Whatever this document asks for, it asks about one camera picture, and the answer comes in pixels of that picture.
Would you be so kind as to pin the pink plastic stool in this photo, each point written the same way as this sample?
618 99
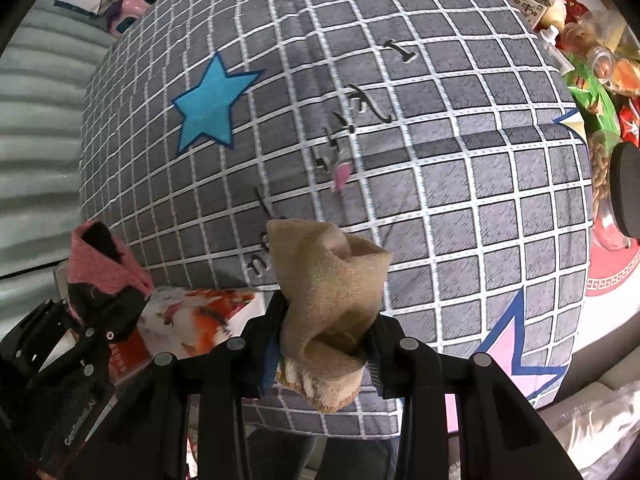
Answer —
145 0

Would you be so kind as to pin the red snack packet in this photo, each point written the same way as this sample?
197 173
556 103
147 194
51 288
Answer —
631 125

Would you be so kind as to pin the red round mat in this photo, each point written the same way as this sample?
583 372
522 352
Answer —
612 272

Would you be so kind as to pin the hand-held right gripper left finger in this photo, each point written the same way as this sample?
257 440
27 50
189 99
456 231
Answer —
268 370

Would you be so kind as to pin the small glass jar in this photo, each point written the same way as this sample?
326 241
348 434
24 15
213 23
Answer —
600 62

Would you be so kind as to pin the white floral box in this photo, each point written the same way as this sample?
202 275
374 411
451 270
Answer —
200 320

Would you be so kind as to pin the pink and black sock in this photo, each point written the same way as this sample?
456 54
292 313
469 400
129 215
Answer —
105 265

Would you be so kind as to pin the white squeeze bottle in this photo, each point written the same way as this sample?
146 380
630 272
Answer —
548 37

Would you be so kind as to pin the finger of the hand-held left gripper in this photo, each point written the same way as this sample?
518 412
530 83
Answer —
110 320

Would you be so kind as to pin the tan sock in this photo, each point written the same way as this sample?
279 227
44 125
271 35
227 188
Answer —
330 300

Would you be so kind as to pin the grey checked star blanket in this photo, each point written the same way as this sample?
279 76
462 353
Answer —
400 135

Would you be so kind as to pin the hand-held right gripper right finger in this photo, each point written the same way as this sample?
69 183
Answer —
374 372

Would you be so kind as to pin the black lid snack jar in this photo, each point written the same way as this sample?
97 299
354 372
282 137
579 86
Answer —
620 190

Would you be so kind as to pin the green snack packet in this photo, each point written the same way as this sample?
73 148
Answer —
592 92

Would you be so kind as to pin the grey green ribbed quilt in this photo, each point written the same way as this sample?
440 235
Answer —
40 135

